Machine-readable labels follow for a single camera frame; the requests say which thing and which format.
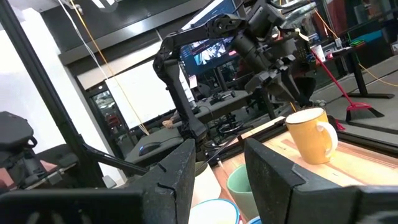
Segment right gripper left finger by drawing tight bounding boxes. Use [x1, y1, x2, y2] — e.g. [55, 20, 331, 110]
[126, 138, 197, 224]

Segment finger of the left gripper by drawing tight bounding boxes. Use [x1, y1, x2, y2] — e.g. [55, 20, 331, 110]
[245, 70, 282, 94]
[276, 74, 317, 107]

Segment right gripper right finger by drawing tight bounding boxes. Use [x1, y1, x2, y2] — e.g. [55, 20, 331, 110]
[244, 138, 358, 224]

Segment green mug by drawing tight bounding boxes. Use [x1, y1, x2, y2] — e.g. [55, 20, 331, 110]
[226, 164, 261, 222]

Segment large white mug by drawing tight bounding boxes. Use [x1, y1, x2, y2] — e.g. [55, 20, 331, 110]
[190, 161, 223, 208]

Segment red white patterned mug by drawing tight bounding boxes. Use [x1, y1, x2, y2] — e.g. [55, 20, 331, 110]
[188, 198, 244, 224]

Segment yellow mug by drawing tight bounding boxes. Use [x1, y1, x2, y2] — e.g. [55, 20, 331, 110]
[285, 106, 339, 166]

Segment black clamp tool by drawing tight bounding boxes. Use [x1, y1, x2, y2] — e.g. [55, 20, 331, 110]
[210, 90, 237, 106]

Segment grey desk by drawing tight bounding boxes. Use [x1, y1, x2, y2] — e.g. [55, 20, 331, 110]
[124, 126, 185, 165]
[172, 89, 253, 125]

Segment black computer mouse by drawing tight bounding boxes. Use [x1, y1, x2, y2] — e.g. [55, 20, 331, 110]
[138, 141, 162, 157]

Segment computer monitor blue screen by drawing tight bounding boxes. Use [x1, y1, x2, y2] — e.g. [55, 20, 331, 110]
[179, 0, 240, 77]

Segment black standing desk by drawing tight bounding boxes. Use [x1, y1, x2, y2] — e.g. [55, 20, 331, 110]
[323, 42, 396, 100]

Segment black rack wooden shelf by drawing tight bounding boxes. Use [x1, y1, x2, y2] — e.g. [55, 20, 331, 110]
[214, 115, 398, 189]

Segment black boxy device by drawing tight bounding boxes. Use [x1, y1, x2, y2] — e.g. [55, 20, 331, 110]
[0, 111, 80, 191]

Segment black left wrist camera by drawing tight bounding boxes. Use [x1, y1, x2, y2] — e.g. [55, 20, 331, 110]
[248, 0, 287, 32]

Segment red long-handled dustpan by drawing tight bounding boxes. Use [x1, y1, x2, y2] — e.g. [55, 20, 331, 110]
[310, 49, 386, 123]

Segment yellow floor cable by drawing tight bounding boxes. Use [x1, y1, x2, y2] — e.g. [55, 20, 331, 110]
[313, 9, 398, 88]

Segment black table frame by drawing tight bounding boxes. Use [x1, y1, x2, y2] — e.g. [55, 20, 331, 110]
[0, 0, 149, 190]

